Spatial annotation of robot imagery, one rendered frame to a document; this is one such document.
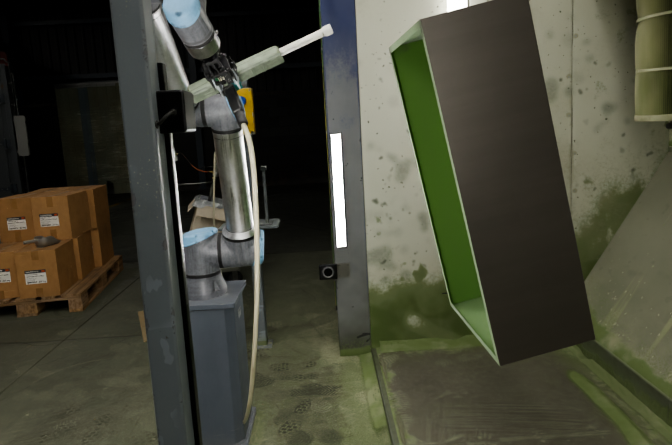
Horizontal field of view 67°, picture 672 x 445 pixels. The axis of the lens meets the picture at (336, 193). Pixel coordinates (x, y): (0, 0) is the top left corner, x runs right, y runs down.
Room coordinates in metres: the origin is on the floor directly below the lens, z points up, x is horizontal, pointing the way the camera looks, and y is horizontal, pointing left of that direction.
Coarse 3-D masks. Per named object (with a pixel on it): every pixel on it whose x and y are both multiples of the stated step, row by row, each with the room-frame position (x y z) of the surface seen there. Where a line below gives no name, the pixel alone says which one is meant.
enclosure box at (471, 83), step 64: (512, 0) 1.65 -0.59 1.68; (448, 64) 1.63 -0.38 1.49; (512, 64) 1.65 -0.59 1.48; (448, 128) 1.64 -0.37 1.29; (512, 128) 1.65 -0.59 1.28; (448, 192) 2.24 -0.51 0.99; (512, 192) 1.65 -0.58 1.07; (448, 256) 2.24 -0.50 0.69; (512, 256) 1.65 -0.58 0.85; (576, 256) 1.66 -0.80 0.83; (512, 320) 1.65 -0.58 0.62; (576, 320) 1.66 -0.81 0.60
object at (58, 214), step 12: (60, 192) 4.37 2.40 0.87; (72, 192) 4.31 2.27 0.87; (84, 192) 4.41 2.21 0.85; (36, 204) 4.07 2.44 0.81; (48, 204) 4.08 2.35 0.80; (60, 204) 4.08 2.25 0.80; (72, 204) 4.16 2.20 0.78; (84, 204) 4.38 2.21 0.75; (36, 216) 4.07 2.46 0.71; (48, 216) 4.08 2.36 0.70; (60, 216) 4.08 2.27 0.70; (72, 216) 4.14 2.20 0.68; (84, 216) 4.36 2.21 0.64; (36, 228) 4.07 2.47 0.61; (48, 228) 4.08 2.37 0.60; (60, 228) 4.08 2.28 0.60; (72, 228) 4.11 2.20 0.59; (84, 228) 4.33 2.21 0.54
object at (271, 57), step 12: (312, 36) 1.61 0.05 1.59; (276, 48) 1.60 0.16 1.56; (288, 48) 1.61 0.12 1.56; (252, 60) 1.59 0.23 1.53; (264, 60) 1.58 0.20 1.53; (276, 60) 1.60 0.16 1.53; (240, 72) 1.58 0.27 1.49; (252, 72) 1.59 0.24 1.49; (192, 84) 1.59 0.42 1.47; (204, 84) 1.58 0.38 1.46; (204, 96) 1.59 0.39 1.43; (228, 96) 1.55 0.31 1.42; (240, 108) 1.52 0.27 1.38; (240, 120) 1.49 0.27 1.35
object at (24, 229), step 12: (48, 192) 4.41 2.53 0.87; (0, 204) 4.08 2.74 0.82; (12, 204) 4.08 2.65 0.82; (24, 204) 4.09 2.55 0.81; (0, 216) 4.08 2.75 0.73; (12, 216) 4.08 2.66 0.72; (24, 216) 4.09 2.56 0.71; (0, 228) 4.08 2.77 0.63; (12, 228) 4.08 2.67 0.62; (24, 228) 4.09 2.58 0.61; (12, 240) 4.08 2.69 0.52; (24, 240) 4.08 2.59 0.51
